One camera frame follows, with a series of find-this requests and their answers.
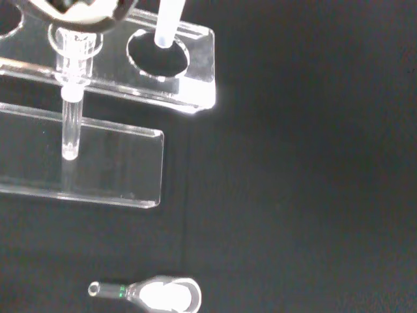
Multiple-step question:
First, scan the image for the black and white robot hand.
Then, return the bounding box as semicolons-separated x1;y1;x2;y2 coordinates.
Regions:
25;0;139;34

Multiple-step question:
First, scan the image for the glass stopcock tube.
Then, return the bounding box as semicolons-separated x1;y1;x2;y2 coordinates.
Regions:
48;25;105;162

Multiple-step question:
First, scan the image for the clear acrylic funnel stand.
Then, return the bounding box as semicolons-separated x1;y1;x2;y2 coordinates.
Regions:
0;6;218;210

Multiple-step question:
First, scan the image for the black bench cloth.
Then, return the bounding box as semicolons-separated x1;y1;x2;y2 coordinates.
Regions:
0;0;417;313

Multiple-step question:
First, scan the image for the clear glass weighing funnel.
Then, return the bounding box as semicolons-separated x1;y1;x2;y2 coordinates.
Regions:
87;275;202;313

